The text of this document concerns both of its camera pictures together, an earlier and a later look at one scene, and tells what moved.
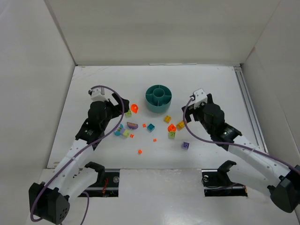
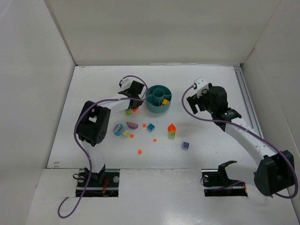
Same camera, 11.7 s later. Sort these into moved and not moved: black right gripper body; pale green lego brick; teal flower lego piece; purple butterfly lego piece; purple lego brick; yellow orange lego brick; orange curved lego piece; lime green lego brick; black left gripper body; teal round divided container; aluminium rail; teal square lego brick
Moved: yellow orange lego brick; black left gripper body; black right gripper body
Not moved: teal flower lego piece; aluminium rail; purple lego brick; purple butterfly lego piece; teal square lego brick; lime green lego brick; orange curved lego piece; teal round divided container; pale green lego brick
